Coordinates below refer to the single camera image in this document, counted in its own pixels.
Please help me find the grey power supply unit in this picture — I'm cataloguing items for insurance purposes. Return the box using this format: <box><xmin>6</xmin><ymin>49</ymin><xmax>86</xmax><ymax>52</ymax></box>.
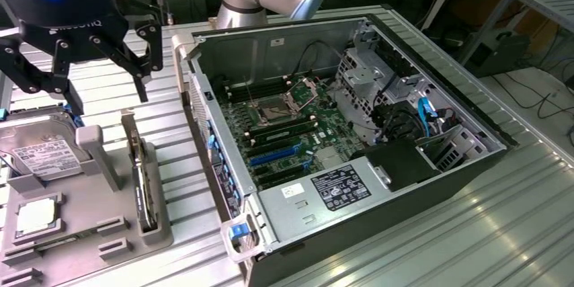
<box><xmin>255</xmin><ymin>162</ymin><xmax>392</xmax><ymax>246</ymax></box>

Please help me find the black power wire bundle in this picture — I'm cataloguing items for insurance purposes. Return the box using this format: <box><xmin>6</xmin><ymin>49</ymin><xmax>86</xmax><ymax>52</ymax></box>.
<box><xmin>371</xmin><ymin>102</ymin><xmax>427</xmax><ymax>142</ymax></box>

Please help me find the silver CPU chip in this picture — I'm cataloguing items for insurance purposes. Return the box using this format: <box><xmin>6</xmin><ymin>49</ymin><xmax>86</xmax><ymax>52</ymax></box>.
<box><xmin>14</xmin><ymin>199</ymin><xmax>61</xmax><ymax>234</ymax></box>

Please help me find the open black PC case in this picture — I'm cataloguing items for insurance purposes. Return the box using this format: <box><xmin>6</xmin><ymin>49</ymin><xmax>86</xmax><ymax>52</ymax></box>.
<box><xmin>172</xmin><ymin>13</ymin><xmax>519</xmax><ymax>287</ymax></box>

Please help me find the green RAM stick on rack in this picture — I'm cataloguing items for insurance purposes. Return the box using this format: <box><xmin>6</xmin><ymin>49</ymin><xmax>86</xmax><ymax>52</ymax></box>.
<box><xmin>34</xmin><ymin>231</ymin><xmax>97</xmax><ymax>251</ymax></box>

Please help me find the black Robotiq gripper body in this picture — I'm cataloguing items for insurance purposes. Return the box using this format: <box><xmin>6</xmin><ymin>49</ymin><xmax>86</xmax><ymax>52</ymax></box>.
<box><xmin>0</xmin><ymin>0</ymin><xmax>129</xmax><ymax>63</ymax></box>

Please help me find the blue case latch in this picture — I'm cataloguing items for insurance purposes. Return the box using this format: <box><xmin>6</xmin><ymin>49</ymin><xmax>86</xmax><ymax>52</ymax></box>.
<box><xmin>227</xmin><ymin>222</ymin><xmax>249</xmax><ymax>240</ymax></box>

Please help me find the black plastic shroud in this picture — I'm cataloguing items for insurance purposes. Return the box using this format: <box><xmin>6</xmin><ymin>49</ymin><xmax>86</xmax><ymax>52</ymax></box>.
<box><xmin>348</xmin><ymin>137</ymin><xmax>443</xmax><ymax>194</ymax></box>

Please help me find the metal socket cover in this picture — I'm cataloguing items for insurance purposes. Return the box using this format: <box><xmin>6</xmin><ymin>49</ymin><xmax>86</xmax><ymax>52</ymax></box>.
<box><xmin>284</xmin><ymin>77</ymin><xmax>321</xmax><ymax>106</ymax></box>

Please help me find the blue expansion slot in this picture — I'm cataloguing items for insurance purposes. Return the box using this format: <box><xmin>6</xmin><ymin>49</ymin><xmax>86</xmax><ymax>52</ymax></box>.
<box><xmin>248</xmin><ymin>147</ymin><xmax>300</xmax><ymax>167</ymax></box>

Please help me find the thin metal locking lever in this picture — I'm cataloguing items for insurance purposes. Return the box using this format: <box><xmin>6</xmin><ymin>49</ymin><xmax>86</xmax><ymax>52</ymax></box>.
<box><xmin>244</xmin><ymin>76</ymin><xmax>257</xmax><ymax>104</ymax></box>

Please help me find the black RAM slot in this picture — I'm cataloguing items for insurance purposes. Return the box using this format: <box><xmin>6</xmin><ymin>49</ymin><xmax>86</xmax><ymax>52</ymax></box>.
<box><xmin>224</xmin><ymin>77</ymin><xmax>289</xmax><ymax>90</ymax></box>
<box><xmin>227</xmin><ymin>85</ymin><xmax>292</xmax><ymax>101</ymax></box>
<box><xmin>225</xmin><ymin>82</ymin><xmax>291</xmax><ymax>97</ymax></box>
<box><xmin>225</xmin><ymin>79</ymin><xmax>291</xmax><ymax>93</ymax></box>
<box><xmin>245</xmin><ymin>114</ymin><xmax>317</xmax><ymax>132</ymax></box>

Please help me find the long black expansion slot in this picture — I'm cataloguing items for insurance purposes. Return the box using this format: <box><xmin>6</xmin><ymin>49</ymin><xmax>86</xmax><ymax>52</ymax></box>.
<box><xmin>257</xmin><ymin>172</ymin><xmax>309</xmax><ymax>190</ymax></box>
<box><xmin>244</xmin><ymin>138</ymin><xmax>297</xmax><ymax>158</ymax></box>
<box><xmin>253</xmin><ymin>164</ymin><xmax>305</xmax><ymax>182</ymax></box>

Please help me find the silver chipset heatsink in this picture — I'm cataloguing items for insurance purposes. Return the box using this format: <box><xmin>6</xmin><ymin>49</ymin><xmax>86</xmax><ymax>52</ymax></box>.
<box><xmin>315</xmin><ymin>147</ymin><xmax>349</xmax><ymax>164</ymax></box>

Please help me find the perforated metal disk bay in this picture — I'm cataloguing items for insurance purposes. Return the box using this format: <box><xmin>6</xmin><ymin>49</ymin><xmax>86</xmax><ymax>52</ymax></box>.
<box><xmin>333</xmin><ymin>47</ymin><xmax>434</xmax><ymax>135</ymax></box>

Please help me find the grey parts rack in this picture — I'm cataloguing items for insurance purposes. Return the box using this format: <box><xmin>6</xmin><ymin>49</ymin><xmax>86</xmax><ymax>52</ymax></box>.
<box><xmin>0</xmin><ymin>108</ymin><xmax>176</xmax><ymax>287</ymax></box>

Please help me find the black box device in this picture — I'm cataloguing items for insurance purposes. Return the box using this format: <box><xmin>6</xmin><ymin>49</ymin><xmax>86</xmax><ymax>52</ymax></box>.
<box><xmin>466</xmin><ymin>30</ymin><xmax>532</xmax><ymax>78</ymax></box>

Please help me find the thin black wire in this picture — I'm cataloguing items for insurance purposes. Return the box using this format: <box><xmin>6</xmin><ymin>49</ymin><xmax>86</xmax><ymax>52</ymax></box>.
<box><xmin>289</xmin><ymin>40</ymin><xmax>347</xmax><ymax>79</ymax></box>

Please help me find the slotted metal disk bay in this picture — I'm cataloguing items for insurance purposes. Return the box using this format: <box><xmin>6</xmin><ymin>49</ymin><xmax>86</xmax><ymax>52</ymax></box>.
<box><xmin>414</xmin><ymin>124</ymin><xmax>490</xmax><ymax>172</ymax></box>

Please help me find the installed green RAM stick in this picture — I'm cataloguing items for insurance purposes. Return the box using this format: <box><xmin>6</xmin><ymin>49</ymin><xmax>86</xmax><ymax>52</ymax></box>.
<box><xmin>252</xmin><ymin>124</ymin><xmax>315</xmax><ymax>142</ymax></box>

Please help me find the CPU socket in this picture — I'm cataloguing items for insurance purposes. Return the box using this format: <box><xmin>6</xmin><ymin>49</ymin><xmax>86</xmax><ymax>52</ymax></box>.
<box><xmin>252</xmin><ymin>97</ymin><xmax>296</xmax><ymax>125</ymax></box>

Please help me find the silver hard disk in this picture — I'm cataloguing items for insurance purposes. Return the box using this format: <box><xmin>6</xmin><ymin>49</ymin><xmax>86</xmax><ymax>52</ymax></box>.
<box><xmin>0</xmin><ymin>104</ymin><xmax>93</xmax><ymax>182</ymax></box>

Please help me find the green motherboard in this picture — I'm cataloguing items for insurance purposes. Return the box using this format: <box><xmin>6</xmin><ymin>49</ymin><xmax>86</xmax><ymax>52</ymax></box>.
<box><xmin>215</xmin><ymin>75</ymin><xmax>373</xmax><ymax>190</ymax></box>

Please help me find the blue SATA wire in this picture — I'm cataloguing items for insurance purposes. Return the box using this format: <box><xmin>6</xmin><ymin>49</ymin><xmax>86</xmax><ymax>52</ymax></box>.
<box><xmin>416</xmin><ymin>96</ymin><xmax>435</xmax><ymax>138</ymax></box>

